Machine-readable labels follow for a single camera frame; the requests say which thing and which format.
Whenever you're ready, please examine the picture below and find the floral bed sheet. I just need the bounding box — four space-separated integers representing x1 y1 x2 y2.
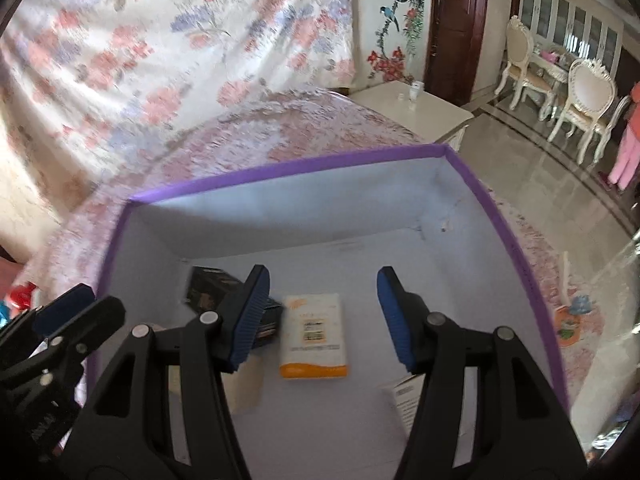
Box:
0 0 358 211

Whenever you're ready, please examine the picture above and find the colourful floor toy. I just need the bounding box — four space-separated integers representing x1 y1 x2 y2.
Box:
552 252 596 348

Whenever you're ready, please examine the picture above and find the purple fabric storage box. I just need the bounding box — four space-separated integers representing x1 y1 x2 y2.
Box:
87 143 571 480

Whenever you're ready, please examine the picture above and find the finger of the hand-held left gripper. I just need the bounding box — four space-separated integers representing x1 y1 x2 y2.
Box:
10 296 126 391
0 283 96 361

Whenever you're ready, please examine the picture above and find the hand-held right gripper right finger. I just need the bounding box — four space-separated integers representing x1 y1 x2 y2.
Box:
376 266 588 480

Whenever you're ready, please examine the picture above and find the bird and flower painting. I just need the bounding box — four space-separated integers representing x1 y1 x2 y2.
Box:
357 0 431 86

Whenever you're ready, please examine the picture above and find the black cardboard box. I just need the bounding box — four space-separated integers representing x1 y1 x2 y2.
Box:
182 266 283 351

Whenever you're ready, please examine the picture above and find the cream dining table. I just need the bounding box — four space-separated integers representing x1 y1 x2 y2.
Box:
530 50 576 117

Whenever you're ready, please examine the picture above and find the cream carved dining chair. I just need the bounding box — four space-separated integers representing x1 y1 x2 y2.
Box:
547 57 621 166
495 16 537 111

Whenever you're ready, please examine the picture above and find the cream glass door cabinet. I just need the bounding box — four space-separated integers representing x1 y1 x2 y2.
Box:
517 0 623 76

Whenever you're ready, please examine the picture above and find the cream cardboard box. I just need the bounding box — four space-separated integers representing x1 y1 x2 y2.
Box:
167 350 266 416

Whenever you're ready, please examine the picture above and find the white side table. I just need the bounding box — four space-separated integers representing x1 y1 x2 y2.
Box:
347 80 475 153

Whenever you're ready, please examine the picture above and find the white medicine box red figure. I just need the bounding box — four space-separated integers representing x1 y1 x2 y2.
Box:
382 375 426 441

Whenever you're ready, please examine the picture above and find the dark wooden door frame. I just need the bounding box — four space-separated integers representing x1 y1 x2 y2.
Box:
425 0 491 106

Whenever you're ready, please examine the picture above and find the white orange tissue packet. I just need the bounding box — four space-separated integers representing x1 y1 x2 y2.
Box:
279 292 350 380

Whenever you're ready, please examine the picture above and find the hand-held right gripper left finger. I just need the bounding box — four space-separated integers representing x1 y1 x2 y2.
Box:
60 264 273 480

